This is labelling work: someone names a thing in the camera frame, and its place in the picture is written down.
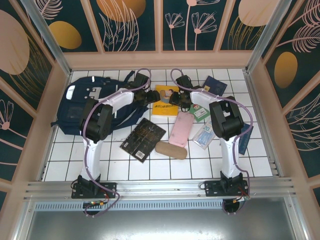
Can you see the clear plastic pouch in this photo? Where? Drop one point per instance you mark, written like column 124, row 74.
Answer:
column 203, row 136

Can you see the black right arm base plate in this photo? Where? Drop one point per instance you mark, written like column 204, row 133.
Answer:
column 212, row 188

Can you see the blue booklet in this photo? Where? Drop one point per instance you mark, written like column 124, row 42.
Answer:
column 244, row 142

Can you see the navy blue book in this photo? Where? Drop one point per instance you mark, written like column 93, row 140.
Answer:
column 217, row 86

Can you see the aluminium corner post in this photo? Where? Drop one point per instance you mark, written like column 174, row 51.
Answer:
column 267, row 35
column 47, row 37

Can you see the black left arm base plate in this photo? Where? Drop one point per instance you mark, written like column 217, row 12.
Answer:
column 107, row 190

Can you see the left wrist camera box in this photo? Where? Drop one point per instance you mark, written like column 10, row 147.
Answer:
column 140, row 80

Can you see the yellow illustrated book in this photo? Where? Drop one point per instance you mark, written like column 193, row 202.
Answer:
column 163, row 110

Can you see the green notebook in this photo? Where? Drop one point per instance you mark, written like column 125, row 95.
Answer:
column 201, row 113

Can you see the pink pencil case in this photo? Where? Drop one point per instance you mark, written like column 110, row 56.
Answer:
column 181, row 130

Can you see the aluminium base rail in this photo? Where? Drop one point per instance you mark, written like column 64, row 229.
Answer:
column 160, row 186

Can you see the brown glasses case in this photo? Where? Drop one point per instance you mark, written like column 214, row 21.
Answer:
column 171, row 150

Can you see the navy blue backpack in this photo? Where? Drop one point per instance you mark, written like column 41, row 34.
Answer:
column 72, row 107

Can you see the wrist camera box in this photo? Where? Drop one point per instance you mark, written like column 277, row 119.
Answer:
column 184, row 81
column 140, row 80

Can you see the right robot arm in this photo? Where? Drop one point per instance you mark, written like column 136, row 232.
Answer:
column 228, row 155

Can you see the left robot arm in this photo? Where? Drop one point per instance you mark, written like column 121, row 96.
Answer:
column 93, row 155

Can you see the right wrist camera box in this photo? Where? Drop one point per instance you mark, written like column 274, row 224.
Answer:
column 184, row 81

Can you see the black book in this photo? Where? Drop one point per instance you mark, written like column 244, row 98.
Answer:
column 143, row 138

